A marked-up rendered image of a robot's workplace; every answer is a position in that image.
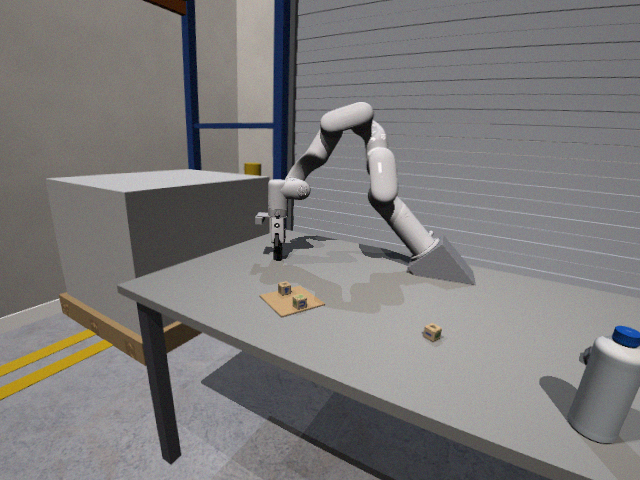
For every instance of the white bottle with blue cap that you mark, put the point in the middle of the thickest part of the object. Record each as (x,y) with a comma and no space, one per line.
(608,386)

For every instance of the tan flat mat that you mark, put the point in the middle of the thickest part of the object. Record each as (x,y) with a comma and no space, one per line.
(282,304)

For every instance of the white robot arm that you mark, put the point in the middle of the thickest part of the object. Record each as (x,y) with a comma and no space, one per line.
(381,166)

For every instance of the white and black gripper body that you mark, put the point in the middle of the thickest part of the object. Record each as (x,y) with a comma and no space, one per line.
(278,225)

